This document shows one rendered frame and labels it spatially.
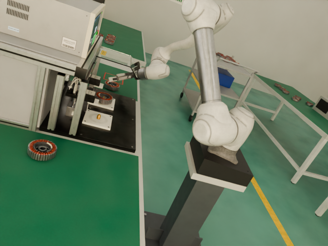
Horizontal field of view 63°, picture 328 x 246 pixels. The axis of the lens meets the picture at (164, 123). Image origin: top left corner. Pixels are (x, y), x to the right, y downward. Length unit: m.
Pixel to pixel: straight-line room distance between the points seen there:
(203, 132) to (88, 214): 0.61
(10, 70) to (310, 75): 7.87
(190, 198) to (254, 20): 6.07
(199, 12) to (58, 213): 1.07
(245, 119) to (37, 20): 1.07
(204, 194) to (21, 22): 1.28
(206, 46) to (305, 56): 6.89
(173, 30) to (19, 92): 5.74
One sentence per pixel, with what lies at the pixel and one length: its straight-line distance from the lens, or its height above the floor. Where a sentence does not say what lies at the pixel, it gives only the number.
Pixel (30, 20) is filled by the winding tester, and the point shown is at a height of 1.21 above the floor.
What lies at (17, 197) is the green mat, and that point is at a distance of 1.07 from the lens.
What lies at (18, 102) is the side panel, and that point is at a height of 0.87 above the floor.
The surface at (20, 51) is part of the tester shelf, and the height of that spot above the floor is 1.11.
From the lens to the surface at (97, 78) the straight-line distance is 1.68.
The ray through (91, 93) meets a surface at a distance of 1.45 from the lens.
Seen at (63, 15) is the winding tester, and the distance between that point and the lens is 1.30.
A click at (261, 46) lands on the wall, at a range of 7.53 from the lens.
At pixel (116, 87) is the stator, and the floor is 0.78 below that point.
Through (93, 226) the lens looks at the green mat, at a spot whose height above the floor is 0.75.
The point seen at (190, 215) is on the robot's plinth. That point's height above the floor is 0.39.
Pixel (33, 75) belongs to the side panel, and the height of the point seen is 1.02.
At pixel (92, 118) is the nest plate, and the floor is 0.78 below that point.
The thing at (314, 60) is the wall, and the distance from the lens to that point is 8.37.
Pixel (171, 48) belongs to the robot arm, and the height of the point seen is 1.19.
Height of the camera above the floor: 1.52
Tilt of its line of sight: 25 degrees down
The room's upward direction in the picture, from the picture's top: 22 degrees clockwise
